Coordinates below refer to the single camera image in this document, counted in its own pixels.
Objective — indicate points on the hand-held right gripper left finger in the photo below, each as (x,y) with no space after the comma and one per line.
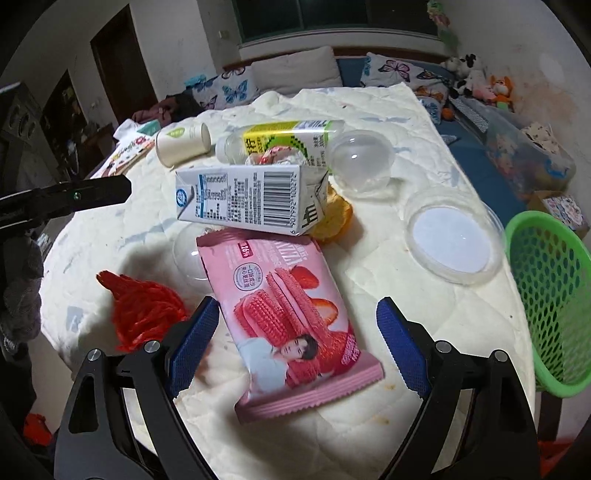
(194,344)

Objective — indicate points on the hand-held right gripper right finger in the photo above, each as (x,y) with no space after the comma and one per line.
(401,350)

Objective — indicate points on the pink snack packet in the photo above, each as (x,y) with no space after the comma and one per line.
(277,295)

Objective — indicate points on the clear plastic cup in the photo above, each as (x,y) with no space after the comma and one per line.
(450,235)

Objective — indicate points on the green plastic basket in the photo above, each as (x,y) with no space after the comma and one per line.
(545,277)

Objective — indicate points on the person's left hand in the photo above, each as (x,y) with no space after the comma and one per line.
(18,295)

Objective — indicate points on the colourful magazine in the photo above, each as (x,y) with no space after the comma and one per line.
(127,152)

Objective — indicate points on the cream quilted blanket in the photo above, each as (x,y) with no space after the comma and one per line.
(461,323)

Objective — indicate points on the dark wooden cabinet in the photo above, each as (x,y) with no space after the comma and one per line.
(69,110)

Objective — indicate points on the clear plastic dome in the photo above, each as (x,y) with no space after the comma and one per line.
(187,253)
(360,161)

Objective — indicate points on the black speaker box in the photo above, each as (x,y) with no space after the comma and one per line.
(16,117)

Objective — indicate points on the pink clothes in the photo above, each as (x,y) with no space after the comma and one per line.
(154,111)

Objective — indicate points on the white paper cup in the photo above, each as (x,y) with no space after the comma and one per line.
(180,141)

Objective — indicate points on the brown wooden door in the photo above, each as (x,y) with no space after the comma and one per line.
(124,69)

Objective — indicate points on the dark cloth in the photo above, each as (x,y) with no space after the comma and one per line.
(184,101)

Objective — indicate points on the orange yellow wrapper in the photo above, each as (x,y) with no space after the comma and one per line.
(339,214)

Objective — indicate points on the white blue milk carton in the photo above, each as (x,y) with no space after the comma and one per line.
(240,194)

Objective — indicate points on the butterfly print pillow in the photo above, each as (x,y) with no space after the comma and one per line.
(226,90)
(401,69)

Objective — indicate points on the red cloth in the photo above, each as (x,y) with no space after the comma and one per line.
(38,427)

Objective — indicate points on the red plastic object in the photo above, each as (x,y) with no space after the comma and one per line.
(554,457)

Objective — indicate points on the blue bed sheet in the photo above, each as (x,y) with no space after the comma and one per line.
(480,166)

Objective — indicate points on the cardboard box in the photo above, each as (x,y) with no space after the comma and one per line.
(538,203)

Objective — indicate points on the yellow green label plastic bottle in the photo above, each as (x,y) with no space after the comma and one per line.
(286,136)

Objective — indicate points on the clear plastic storage box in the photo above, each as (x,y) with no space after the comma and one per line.
(517,152)

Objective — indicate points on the small orange ball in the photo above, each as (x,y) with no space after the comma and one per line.
(445,113)

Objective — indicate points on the beige pillow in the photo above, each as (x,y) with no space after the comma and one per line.
(295,69)

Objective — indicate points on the grey patterned panel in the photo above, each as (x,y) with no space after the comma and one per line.
(471,115)

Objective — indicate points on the patterned cloth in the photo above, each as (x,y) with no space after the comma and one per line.
(542,136)

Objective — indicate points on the pink plush toy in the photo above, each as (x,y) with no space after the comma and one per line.
(482,92)

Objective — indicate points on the black white plush toy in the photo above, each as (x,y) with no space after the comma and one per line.
(466,85)

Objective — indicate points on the orange fox plush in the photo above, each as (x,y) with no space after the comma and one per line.
(501,87)

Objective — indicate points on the black white cow plush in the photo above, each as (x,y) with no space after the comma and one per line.
(459,64)

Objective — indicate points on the dark window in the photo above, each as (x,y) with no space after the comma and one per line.
(346,16)

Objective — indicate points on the hanging paper decoration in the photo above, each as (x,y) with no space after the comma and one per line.
(443,23)

